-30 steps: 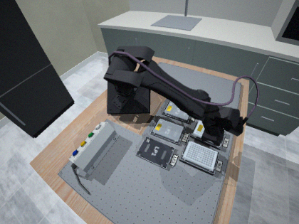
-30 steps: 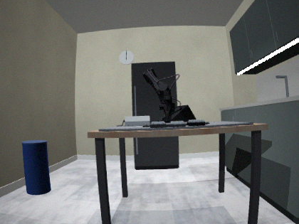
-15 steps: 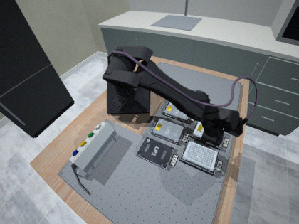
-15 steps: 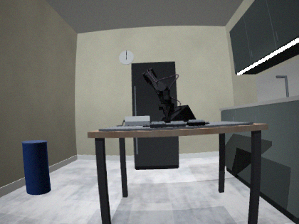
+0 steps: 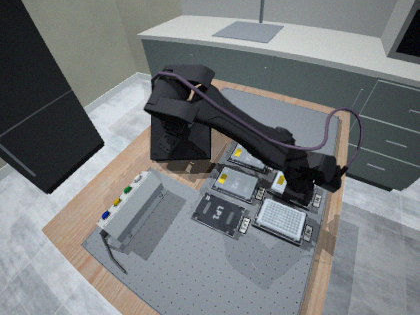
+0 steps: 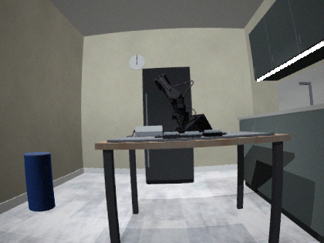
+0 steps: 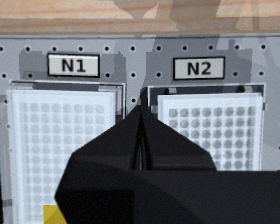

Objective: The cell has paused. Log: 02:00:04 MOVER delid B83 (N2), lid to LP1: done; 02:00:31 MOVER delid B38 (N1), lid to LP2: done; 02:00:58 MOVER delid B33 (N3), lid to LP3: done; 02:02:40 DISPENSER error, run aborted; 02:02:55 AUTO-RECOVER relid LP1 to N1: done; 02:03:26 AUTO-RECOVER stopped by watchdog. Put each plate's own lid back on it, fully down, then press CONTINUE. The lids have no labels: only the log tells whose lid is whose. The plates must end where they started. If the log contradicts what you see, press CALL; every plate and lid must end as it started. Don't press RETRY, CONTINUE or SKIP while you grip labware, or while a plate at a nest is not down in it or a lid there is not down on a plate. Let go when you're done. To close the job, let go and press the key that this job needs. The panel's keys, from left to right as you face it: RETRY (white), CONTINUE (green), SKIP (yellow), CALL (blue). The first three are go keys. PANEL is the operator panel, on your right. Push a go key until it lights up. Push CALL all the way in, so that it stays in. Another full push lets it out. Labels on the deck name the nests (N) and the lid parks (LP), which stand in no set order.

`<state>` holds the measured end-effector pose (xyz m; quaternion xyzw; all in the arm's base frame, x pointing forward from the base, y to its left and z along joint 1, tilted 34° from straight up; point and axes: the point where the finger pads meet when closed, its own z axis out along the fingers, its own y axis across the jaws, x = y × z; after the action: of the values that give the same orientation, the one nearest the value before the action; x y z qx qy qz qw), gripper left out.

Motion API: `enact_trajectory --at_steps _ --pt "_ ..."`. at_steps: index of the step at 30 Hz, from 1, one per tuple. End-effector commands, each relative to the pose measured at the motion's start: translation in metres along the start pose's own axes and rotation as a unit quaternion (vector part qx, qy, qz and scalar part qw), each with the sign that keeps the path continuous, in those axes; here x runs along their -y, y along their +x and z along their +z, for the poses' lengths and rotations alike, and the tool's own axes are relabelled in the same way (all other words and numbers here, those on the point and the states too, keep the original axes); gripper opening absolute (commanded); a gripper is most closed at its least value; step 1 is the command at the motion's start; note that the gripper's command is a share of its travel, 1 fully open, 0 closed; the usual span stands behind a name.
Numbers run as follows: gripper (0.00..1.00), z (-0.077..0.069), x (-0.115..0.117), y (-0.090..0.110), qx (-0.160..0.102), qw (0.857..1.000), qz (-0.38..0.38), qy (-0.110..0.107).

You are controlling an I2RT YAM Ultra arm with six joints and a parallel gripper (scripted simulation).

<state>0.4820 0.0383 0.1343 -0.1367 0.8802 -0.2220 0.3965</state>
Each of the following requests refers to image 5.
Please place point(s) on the white button panel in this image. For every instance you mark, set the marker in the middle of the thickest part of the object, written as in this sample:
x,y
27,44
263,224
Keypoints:
x,y
131,209

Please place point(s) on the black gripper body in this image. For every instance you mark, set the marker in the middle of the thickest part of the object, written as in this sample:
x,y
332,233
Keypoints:
x,y
289,192

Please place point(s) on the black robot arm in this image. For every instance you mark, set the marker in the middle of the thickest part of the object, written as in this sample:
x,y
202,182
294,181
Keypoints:
x,y
167,102

